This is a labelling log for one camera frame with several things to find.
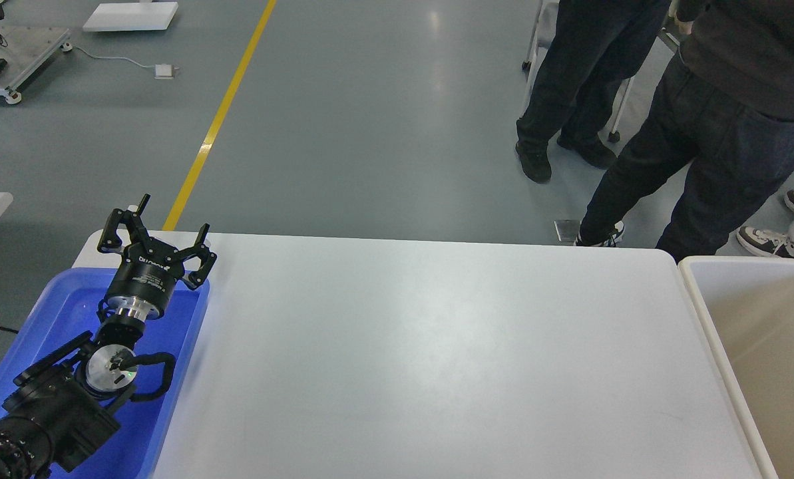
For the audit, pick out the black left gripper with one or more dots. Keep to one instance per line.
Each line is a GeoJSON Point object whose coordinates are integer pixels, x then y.
{"type": "Point", "coordinates": [147, 276]}

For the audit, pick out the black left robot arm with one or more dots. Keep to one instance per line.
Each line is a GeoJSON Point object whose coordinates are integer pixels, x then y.
{"type": "Point", "coordinates": [62, 411]}

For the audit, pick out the blue plastic bin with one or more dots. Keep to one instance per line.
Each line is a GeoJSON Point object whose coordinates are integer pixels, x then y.
{"type": "Point", "coordinates": [67, 308]}

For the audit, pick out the metal wheeled cart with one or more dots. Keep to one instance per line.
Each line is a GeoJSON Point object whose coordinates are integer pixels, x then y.
{"type": "Point", "coordinates": [23, 50]}

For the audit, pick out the white flat board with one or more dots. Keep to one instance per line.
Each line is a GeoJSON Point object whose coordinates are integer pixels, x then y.
{"type": "Point", "coordinates": [131, 16]}

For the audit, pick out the metal floor plate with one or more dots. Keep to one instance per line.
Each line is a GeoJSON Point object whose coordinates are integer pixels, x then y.
{"type": "Point", "coordinates": [567, 230]}

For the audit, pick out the person in black trousers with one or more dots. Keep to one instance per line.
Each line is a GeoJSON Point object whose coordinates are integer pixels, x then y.
{"type": "Point", "coordinates": [576, 80]}

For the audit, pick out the person in dark jeans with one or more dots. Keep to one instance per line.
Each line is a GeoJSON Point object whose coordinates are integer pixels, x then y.
{"type": "Point", "coordinates": [724, 108]}

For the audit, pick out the beige plastic bin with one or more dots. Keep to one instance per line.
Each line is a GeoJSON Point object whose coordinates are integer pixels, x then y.
{"type": "Point", "coordinates": [746, 308]}

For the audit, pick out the white power adapter with cable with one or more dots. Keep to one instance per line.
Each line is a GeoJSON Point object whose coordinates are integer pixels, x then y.
{"type": "Point", "coordinates": [160, 71]}

